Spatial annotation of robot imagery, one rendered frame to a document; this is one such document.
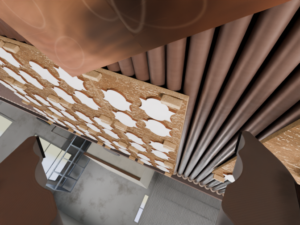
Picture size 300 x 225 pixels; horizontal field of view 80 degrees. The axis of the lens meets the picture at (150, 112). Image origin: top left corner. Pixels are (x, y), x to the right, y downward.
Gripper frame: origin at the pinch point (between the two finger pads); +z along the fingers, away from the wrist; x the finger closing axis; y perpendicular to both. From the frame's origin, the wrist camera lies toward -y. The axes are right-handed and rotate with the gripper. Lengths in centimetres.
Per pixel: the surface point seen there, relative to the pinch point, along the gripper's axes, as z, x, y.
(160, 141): 62, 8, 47
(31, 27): 23.6, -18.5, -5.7
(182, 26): 8.9, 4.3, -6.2
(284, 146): 25, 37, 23
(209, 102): 32.3, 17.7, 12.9
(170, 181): 509, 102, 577
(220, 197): 89, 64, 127
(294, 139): 22.8, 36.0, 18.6
